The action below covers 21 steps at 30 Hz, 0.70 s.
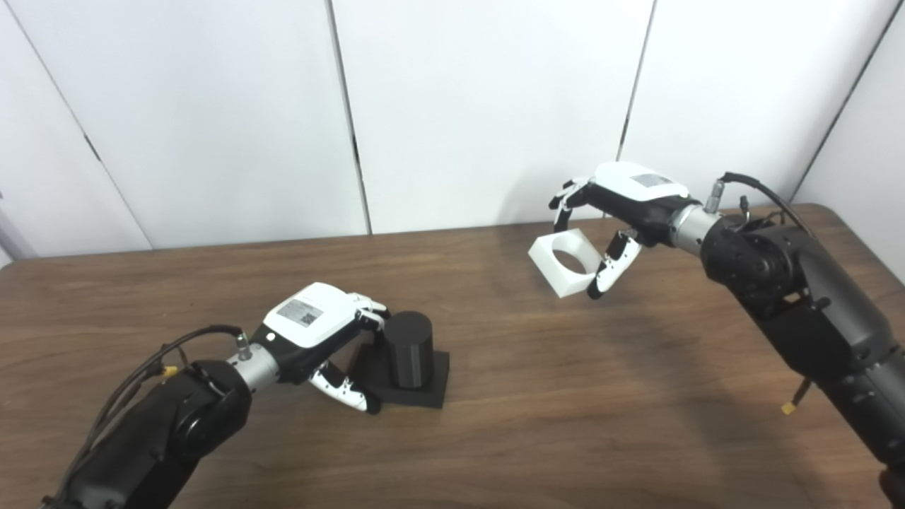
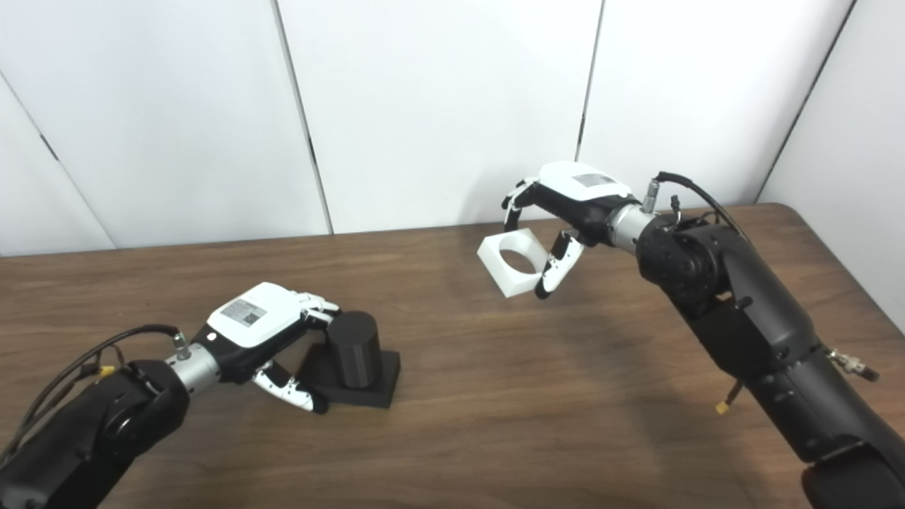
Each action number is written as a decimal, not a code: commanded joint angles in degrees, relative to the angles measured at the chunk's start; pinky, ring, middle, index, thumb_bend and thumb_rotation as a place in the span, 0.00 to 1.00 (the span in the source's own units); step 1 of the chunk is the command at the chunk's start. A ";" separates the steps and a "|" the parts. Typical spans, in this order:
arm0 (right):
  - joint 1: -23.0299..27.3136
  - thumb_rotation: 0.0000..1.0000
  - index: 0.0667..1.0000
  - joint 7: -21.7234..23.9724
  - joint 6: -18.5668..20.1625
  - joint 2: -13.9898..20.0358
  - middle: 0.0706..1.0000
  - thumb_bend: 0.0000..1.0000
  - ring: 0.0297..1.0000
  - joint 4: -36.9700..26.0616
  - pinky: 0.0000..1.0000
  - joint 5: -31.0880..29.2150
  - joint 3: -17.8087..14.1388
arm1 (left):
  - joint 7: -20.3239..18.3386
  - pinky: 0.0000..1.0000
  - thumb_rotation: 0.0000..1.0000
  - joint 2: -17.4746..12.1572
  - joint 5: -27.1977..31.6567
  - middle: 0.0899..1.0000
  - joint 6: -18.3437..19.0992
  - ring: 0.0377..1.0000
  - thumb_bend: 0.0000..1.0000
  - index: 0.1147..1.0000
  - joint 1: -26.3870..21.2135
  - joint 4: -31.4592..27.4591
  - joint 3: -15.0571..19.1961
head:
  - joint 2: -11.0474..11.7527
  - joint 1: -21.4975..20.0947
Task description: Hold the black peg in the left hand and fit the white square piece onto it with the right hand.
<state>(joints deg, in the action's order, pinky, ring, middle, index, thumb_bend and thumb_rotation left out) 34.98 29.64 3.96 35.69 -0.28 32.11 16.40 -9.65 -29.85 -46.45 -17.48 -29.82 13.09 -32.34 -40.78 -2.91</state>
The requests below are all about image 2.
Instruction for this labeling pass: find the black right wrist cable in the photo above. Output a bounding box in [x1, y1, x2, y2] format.
[642, 171, 881, 384]

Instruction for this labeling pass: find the white square piece with hole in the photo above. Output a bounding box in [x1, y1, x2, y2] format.
[477, 228, 549, 298]

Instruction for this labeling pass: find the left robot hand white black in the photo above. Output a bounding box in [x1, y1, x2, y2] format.
[192, 282, 341, 416]

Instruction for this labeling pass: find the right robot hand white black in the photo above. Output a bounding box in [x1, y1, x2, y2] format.
[502, 161, 641, 300]

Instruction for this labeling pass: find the black cylindrical peg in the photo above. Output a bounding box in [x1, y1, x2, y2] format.
[295, 310, 402, 409]

